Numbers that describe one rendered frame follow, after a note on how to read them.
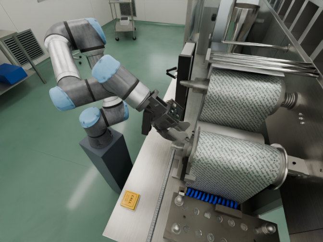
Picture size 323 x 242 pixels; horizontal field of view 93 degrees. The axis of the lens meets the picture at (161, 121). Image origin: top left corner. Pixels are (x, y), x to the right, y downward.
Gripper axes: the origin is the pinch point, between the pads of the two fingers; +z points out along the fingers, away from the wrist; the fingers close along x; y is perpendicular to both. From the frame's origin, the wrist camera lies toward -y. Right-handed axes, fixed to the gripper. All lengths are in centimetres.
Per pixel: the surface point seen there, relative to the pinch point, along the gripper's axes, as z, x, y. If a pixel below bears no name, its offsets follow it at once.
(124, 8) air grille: -180, 548, -264
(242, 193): 28.4, -6.9, 4.4
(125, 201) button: 6.3, -18.1, -39.9
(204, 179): 15.8, -6.9, -2.4
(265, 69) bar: 4.9, 23.0, 27.3
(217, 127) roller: 11.6, 12.0, 5.0
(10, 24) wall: -241, 190, -257
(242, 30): 2, 66, 23
